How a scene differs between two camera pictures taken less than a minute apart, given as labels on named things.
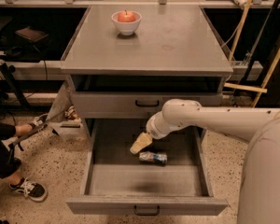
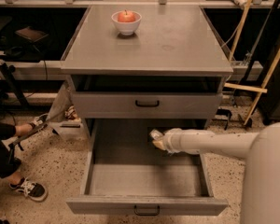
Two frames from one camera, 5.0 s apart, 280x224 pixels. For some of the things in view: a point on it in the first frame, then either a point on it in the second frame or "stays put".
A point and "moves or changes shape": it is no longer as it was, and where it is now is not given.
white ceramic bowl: (127, 28) stays put
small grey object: (159, 158) moves or changes shape
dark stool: (32, 34) stays put
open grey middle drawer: (116, 183) stays put
